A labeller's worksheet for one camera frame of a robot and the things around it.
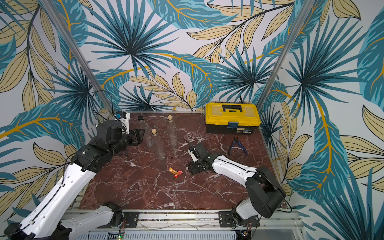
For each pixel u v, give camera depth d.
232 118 0.94
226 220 0.73
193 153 0.71
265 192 0.43
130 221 0.73
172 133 1.00
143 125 0.85
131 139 0.60
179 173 0.88
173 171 0.90
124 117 0.58
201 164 0.65
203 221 0.75
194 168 0.76
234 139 1.03
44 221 0.37
